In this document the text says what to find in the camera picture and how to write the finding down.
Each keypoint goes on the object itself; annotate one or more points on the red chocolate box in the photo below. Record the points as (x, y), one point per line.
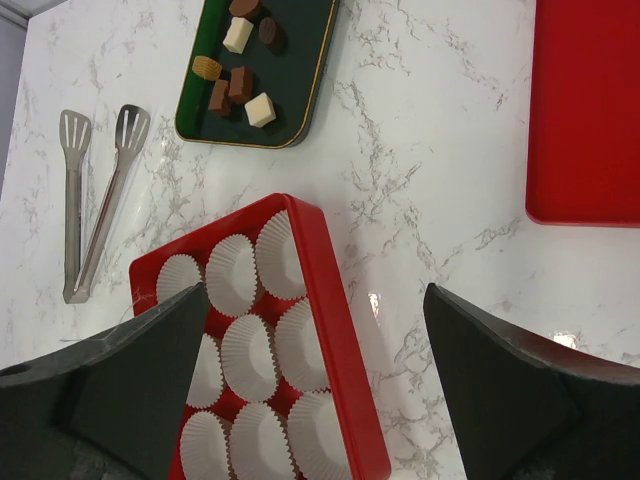
(364, 442)

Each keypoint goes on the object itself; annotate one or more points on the dark oval chocolate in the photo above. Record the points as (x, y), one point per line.
(271, 34)

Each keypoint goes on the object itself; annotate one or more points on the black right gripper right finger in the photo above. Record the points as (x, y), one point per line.
(526, 407)

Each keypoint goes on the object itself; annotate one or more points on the caramel ridged chocolate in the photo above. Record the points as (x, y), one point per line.
(206, 68)

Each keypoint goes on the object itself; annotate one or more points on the red box lid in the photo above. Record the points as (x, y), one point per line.
(583, 145)

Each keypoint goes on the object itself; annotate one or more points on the brown square chocolate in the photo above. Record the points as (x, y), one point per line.
(219, 102)
(241, 85)

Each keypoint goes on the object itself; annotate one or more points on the white square chocolate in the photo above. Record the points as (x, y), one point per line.
(260, 111)
(237, 35)

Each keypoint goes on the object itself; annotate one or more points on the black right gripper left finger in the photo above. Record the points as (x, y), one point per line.
(109, 406)

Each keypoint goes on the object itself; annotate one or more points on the white paper cup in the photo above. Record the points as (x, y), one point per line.
(178, 272)
(259, 448)
(277, 259)
(203, 447)
(207, 382)
(248, 361)
(231, 276)
(315, 437)
(298, 349)

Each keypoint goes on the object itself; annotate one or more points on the metal tongs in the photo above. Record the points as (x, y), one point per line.
(75, 130)

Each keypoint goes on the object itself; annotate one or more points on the dark green tray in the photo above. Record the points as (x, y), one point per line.
(291, 78)

